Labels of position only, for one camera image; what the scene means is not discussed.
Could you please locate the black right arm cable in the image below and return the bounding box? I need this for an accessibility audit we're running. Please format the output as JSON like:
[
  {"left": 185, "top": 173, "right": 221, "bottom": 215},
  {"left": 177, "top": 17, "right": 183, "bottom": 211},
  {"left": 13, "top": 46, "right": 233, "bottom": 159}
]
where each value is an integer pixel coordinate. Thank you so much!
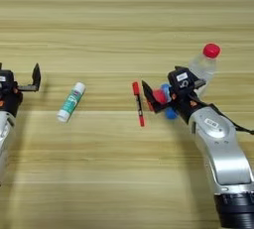
[{"left": 210, "top": 103, "right": 254, "bottom": 134}]

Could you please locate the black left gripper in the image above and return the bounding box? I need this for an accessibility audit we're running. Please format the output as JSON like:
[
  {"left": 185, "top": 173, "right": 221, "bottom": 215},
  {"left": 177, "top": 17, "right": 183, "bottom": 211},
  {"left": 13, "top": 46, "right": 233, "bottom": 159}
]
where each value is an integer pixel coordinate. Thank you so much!
[{"left": 0, "top": 62, "right": 42, "bottom": 118}]

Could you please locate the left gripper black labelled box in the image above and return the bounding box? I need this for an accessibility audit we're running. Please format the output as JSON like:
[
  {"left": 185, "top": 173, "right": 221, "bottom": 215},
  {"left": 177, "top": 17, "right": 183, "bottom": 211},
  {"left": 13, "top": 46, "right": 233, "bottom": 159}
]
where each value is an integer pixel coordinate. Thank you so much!
[{"left": 0, "top": 68, "right": 16, "bottom": 92}]

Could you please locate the red cube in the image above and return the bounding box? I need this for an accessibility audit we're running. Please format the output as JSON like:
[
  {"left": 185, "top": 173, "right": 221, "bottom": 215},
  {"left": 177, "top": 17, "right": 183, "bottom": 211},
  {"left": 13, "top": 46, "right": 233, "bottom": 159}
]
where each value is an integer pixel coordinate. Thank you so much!
[{"left": 146, "top": 88, "right": 169, "bottom": 113}]

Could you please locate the green and white glue stick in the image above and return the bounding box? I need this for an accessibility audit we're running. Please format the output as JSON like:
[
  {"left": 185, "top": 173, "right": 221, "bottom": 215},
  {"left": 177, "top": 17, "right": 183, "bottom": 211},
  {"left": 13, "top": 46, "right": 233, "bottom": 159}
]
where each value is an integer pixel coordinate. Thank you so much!
[{"left": 56, "top": 81, "right": 87, "bottom": 124}]

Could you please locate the red and black marker pen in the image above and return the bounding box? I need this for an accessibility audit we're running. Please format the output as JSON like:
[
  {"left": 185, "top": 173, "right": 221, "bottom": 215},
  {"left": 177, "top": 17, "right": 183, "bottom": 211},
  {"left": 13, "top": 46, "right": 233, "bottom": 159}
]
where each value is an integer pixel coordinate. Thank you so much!
[{"left": 131, "top": 80, "right": 146, "bottom": 128}]

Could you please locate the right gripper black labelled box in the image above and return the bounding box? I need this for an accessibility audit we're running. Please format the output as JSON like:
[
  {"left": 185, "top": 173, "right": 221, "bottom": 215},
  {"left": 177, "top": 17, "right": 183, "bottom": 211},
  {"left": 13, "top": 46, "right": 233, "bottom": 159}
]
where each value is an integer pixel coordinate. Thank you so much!
[{"left": 167, "top": 67, "right": 196, "bottom": 99}]

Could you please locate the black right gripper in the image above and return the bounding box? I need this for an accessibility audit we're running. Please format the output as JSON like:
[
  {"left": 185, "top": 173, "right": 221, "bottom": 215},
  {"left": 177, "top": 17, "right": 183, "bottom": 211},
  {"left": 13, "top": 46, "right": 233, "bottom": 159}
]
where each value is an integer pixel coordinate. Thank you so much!
[{"left": 141, "top": 65, "right": 208, "bottom": 125}]

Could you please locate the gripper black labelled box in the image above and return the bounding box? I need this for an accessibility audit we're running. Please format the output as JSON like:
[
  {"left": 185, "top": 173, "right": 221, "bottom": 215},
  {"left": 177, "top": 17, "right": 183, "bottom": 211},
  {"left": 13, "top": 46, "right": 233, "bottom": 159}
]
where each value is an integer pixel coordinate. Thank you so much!
[
  {"left": 0, "top": 68, "right": 16, "bottom": 92},
  {"left": 167, "top": 67, "right": 196, "bottom": 99}
]

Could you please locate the blue glue stick tube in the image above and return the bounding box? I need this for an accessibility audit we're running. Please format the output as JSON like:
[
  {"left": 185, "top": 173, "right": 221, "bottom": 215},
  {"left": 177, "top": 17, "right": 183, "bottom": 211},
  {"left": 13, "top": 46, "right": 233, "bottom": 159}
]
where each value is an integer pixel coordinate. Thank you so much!
[{"left": 160, "top": 82, "right": 180, "bottom": 121}]

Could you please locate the clear water bottle red cap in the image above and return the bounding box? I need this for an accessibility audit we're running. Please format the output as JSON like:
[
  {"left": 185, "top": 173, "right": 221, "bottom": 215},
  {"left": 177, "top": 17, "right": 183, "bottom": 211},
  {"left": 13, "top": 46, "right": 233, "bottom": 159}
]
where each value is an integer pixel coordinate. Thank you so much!
[{"left": 188, "top": 43, "right": 222, "bottom": 97}]

